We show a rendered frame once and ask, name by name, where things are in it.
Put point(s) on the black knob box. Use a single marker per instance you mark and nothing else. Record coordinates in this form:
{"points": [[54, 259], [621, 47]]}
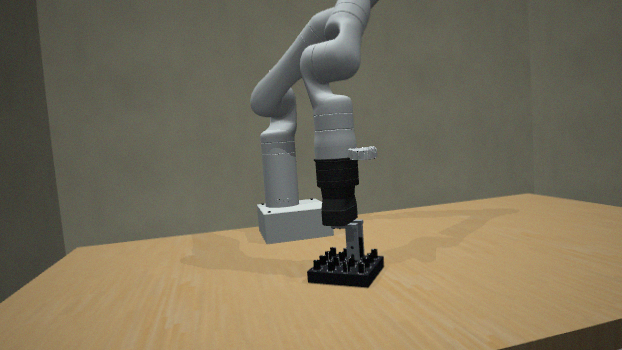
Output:
{"points": [[335, 269]]}

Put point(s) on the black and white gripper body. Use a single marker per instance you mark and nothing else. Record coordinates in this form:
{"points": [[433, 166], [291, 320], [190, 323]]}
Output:
{"points": [[336, 159]]}

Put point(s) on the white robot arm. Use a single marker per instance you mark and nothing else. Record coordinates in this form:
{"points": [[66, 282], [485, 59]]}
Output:
{"points": [[318, 62]]}

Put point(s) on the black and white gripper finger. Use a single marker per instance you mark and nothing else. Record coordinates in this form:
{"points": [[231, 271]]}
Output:
{"points": [[352, 240], [360, 233]]}

